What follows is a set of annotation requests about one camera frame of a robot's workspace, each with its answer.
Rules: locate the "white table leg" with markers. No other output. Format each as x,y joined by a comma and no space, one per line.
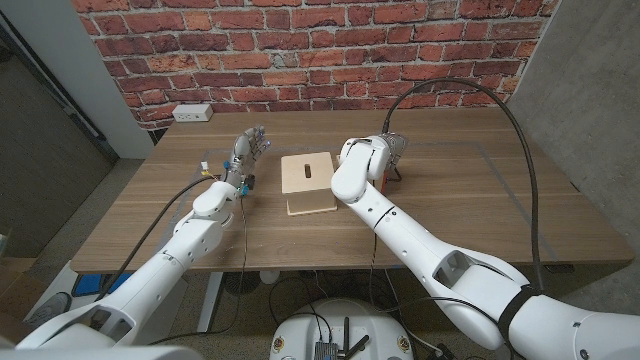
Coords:
210,305

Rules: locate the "black round floor fan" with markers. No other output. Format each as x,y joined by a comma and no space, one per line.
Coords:
241,283

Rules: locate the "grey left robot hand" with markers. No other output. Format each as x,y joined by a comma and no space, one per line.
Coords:
242,152

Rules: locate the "wooden box with slotted lid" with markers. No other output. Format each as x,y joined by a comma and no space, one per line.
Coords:
300,175

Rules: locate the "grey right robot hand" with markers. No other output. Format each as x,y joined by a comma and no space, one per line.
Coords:
396,145

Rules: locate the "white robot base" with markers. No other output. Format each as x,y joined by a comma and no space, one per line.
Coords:
300,330

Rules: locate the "grey sneaker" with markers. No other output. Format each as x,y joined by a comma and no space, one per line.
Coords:
50,307

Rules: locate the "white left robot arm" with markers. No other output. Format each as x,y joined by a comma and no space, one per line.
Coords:
195,240

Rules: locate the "wooden drawer with red front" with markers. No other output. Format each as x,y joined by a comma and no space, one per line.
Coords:
383,184

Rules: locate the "white power outlet strip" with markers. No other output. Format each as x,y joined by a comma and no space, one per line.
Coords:
192,113

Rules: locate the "blue floor object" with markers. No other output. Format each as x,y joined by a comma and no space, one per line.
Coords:
90,284

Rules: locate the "white robot chest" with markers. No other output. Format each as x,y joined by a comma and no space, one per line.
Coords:
100,354

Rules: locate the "red brick printed backdrop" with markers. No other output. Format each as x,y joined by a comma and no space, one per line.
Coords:
300,50

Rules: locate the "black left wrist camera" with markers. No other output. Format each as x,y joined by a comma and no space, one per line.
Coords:
249,182

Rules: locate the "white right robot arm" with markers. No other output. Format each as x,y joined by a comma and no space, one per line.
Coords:
425,250

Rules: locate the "white round table foot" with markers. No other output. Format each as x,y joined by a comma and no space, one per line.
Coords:
270,277

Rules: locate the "black electronics box with antennas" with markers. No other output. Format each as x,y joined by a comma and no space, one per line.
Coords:
325,351

